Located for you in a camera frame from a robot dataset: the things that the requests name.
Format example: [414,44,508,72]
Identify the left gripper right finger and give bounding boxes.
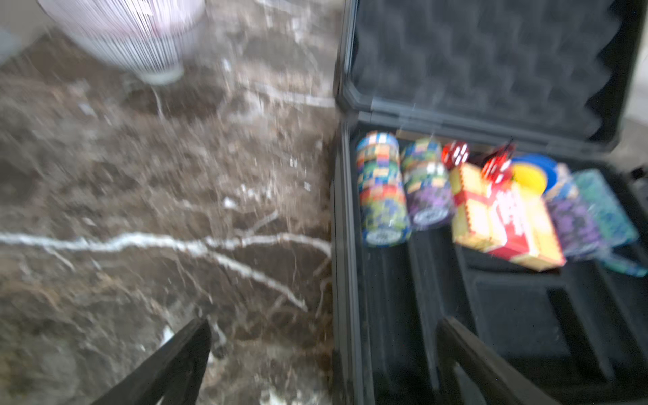
[436,317,557,404]

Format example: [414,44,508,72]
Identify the red dice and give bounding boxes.
[441,141,516,185]

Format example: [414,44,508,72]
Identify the yellow blue dealer buttons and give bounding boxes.
[511,154,558,195]

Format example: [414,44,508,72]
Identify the yellow red card box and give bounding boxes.
[449,163,566,272]

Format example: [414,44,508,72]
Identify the multicolour chip stack left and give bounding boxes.
[356,131,411,247]

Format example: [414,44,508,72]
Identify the dark grey poker case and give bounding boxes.
[332,1,647,404]

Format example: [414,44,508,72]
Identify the pink ribbed bowl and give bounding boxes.
[39,0,207,85]

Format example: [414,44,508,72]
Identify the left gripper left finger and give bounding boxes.
[94,318,212,405]

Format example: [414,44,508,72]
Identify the teal chip stack right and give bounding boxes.
[573,169,647,278]

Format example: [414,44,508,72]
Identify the purple green chip stack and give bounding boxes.
[401,138,456,231]

